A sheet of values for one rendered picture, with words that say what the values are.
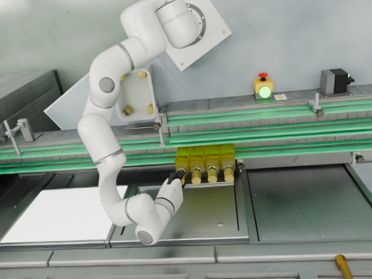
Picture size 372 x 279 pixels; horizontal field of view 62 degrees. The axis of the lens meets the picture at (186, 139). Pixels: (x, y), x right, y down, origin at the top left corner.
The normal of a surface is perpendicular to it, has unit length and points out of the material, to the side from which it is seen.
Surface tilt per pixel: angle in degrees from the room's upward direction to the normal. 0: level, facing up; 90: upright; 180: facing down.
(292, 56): 0
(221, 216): 90
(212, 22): 5
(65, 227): 90
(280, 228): 90
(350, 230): 90
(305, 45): 0
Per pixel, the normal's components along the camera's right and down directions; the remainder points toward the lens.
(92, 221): -0.12, -0.88
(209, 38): -0.07, 0.38
